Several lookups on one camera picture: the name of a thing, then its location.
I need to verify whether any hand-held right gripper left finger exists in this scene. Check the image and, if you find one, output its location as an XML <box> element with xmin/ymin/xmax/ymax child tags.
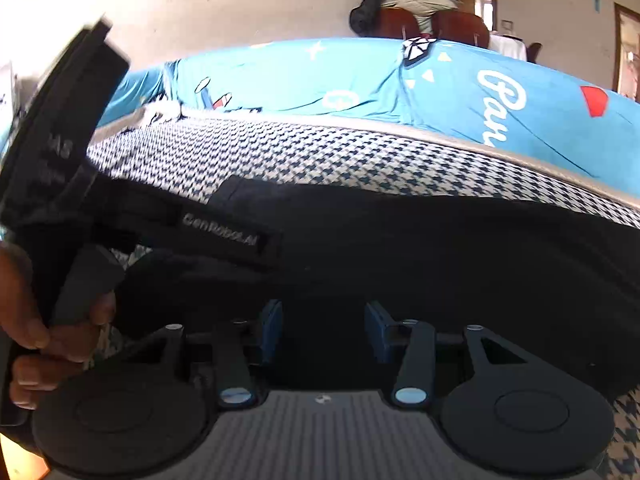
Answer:
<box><xmin>122</xmin><ymin>301</ymin><xmax>282</xmax><ymax>407</ymax></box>

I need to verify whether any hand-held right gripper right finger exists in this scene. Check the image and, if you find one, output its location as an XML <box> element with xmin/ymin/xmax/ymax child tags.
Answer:
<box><xmin>365</xmin><ymin>301</ymin><xmax>531</xmax><ymax>407</ymax></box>

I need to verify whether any black t-shirt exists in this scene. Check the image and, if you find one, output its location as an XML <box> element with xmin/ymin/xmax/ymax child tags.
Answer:
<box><xmin>115</xmin><ymin>175</ymin><xmax>640</xmax><ymax>407</ymax></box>

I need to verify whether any person's left hand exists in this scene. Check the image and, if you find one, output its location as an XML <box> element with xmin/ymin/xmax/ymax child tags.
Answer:
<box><xmin>0</xmin><ymin>242</ymin><xmax>118</xmax><ymax>409</ymax></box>

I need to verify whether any houndstooth sofa seat cover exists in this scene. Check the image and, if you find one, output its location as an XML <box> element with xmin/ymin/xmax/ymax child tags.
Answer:
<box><xmin>85</xmin><ymin>109</ymin><xmax>640</xmax><ymax>480</ymax></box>

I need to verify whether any blue printed sofa cover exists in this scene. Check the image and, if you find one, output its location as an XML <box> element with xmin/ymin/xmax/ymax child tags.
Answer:
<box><xmin>0</xmin><ymin>37</ymin><xmax>640</xmax><ymax>197</ymax></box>

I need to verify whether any table with white cloth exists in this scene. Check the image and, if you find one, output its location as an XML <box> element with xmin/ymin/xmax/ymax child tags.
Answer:
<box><xmin>487</xmin><ymin>32</ymin><xmax>529</xmax><ymax>62</ymax></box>

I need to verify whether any wooden door frame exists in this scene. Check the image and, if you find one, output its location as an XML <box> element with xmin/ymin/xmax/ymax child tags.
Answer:
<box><xmin>612</xmin><ymin>2</ymin><xmax>640</xmax><ymax>102</ymax></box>

